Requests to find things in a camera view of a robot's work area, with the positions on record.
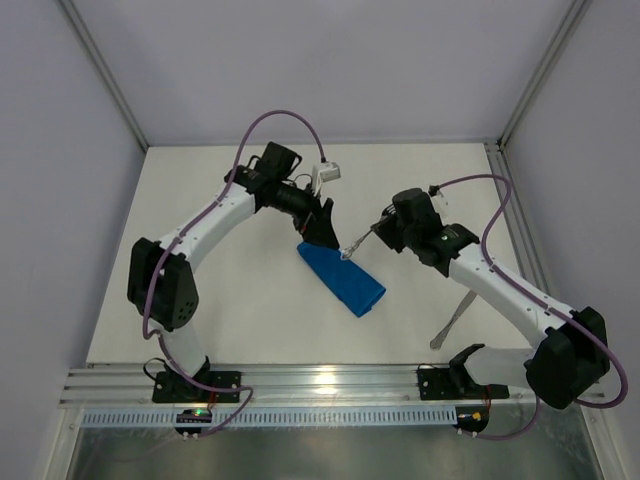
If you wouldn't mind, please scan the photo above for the silver fork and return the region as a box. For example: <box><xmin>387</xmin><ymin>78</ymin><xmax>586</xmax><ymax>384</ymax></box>
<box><xmin>340</xmin><ymin>229</ymin><xmax>373</xmax><ymax>261</ymax></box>

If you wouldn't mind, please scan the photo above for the blue satin napkin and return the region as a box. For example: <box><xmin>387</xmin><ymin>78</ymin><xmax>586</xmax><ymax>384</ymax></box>
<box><xmin>297</xmin><ymin>242</ymin><xmax>386</xmax><ymax>318</ymax></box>

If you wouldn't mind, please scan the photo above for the silver table knife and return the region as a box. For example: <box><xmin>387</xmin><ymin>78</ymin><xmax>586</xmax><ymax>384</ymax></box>
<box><xmin>429</xmin><ymin>290</ymin><xmax>476</xmax><ymax>351</ymax></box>

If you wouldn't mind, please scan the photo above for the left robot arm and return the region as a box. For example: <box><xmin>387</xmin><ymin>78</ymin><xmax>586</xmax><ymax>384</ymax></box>
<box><xmin>127</xmin><ymin>142</ymin><xmax>341</xmax><ymax>387</ymax></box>

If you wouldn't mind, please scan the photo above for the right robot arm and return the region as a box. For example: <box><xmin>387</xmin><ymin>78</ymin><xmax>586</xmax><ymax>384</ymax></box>
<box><xmin>373</xmin><ymin>188</ymin><xmax>611</xmax><ymax>409</ymax></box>

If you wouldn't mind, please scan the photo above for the right controller board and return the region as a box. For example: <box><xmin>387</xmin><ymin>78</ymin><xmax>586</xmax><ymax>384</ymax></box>
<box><xmin>453</xmin><ymin>408</ymin><xmax>490</xmax><ymax>436</ymax></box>

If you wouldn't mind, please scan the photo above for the controller board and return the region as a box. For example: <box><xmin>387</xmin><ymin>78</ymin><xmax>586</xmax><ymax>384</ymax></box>
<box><xmin>453</xmin><ymin>408</ymin><xmax>490</xmax><ymax>436</ymax></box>
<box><xmin>173</xmin><ymin>407</ymin><xmax>213</xmax><ymax>439</ymax></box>

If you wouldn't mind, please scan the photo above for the left controller board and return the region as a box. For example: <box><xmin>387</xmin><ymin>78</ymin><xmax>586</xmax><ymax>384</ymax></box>
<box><xmin>173</xmin><ymin>407</ymin><xmax>213</xmax><ymax>439</ymax></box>

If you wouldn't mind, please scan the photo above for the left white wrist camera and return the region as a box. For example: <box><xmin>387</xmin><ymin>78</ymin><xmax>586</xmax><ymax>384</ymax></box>
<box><xmin>311</xmin><ymin>162</ymin><xmax>341</xmax><ymax>196</ymax></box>

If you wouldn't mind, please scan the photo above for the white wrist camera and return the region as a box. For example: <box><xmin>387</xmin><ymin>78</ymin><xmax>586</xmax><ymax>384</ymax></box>
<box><xmin>427</xmin><ymin>185</ymin><xmax>449</xmax><ymax>215</ymax></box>
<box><xmin>311</xmin><ymin>162</ymin><xmax>341</xmax><ymax>196</ymax></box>

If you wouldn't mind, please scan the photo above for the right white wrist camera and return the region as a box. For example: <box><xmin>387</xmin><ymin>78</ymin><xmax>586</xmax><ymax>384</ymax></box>
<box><xmin>427</xmin><ymin>185</ymin><xmax>449</xmax><ymax>215</ymax></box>

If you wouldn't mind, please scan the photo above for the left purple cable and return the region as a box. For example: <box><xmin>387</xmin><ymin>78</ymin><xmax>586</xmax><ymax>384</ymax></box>
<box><xmin>142</xmin><ymin>110</ymin><xmax>256</xmax><ymax>437</ymax></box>

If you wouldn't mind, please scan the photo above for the purple cable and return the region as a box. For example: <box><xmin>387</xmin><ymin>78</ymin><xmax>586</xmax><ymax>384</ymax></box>
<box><xmin>429</xmin><ymin>173</ymin><xmax>630</xmax><ymax>441</ymax></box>
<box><xmin>142</xmin><ymin>110</ymin><xmax>256</xmax><ymax>437</ymax></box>

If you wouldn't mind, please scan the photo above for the right aluminium side rail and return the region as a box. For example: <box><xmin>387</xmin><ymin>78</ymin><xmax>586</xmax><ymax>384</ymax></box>
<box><xmin>484</xmin><ymin>140</ymin><xmax>553</xmax><ymax>297</ymax></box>

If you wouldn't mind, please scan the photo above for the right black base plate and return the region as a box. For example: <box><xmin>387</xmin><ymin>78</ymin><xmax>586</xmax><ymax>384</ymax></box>
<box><xmin>416</xmin><ymin>365</ymin><xmax>510</xmax><ymax>401</ymax></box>

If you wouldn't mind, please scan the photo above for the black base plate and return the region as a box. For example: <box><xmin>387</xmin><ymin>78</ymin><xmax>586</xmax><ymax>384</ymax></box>
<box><xmin>152</xmin><ymin>370</ymin><xmax>241</xmax><ymax>404</ymax></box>
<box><xmin>416</xmin><ymin>365</ymin><xmax>510</xmax><ymax>401</ymax></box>

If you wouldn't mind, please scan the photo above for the slotted grey cable duct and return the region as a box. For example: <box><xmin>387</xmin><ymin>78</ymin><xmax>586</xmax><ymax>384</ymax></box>
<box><xmin>81</xmin><ymin>405</ymin><xmax>456</xmax><ymax>428</ymax></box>

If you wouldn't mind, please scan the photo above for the aluminium front rail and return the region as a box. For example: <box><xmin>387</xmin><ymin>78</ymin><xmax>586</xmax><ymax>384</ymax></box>
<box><xmin>57</xmin><ymin>363</ymin><xmax>606</xmax><ymax>409</ymax></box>

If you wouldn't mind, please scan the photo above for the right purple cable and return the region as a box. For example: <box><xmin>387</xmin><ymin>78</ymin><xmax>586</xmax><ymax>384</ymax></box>
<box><xmin>429</xmin><ymin>173</ymin><xmax>630</xmax><ymax>441</ymax></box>

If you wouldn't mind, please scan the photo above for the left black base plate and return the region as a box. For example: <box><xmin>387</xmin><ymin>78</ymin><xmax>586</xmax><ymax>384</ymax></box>
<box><xmin>152</xmin><ymin>370</ymin><xmax>241</xmax><ymax>404</ymax></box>

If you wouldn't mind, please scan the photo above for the right aluminium frame post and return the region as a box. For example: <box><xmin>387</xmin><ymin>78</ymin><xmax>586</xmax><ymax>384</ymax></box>
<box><xmin>497</xmin><ymin>0</ymin><xmax>592</xmax><ymax>150</ymax></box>

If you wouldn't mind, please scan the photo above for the aluminium frame post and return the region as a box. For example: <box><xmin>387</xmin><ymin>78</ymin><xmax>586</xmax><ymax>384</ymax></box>
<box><xmin>497</xmin><ymin>0</ymin><xmax>592</xmax><ymax>150</ymax></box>
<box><xmin>54</xmin><ymin>0</ymin><xmax>150</xmax><ymax>153</ymax></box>

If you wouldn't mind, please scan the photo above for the left aluminium frame post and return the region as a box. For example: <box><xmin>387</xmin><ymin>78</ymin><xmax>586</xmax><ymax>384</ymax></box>
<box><xmin>54</xmin><ymin>0</ymin><xmax>150</xmax><ymax>153</ymax></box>

